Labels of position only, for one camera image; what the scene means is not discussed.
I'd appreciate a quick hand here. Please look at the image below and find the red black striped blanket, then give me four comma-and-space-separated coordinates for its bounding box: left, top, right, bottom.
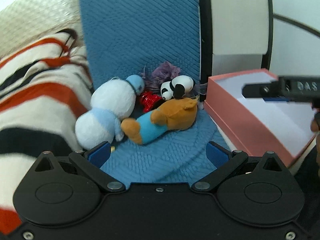
1, 29, 93, 235

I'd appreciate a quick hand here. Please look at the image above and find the white blue snowman plush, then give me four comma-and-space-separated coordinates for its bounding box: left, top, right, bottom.
75, 75, 145, 150

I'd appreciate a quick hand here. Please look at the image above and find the white round table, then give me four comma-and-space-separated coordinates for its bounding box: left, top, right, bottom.
270, 0, 319, 76

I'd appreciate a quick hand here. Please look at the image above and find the blue textured cushion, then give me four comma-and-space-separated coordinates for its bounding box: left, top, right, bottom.
80, 0, 226, 185

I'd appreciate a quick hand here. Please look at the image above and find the small panda plush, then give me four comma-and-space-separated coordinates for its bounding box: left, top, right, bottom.
161, 75, 195, 101

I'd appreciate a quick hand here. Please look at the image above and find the person's right hand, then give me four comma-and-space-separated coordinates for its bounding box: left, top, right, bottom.
310, 109, 320, 140

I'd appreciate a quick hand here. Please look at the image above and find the red shiny figurine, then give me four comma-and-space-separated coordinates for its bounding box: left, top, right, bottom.
138, 89, 163, 113

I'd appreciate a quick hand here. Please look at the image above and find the purple frilly fabric toy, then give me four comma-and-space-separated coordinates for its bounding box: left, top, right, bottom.
139, 61, 208, 98

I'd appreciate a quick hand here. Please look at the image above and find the brown bear plush blue shirt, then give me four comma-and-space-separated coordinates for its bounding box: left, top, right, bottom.
121, 98, 197, 145

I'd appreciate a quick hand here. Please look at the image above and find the beige folding chair back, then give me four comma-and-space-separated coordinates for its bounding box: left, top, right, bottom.
210, 0, 269, 55

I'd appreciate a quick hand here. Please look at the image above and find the pink cardboard storage box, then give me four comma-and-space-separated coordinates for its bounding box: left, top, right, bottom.
204, 69, 315, 167

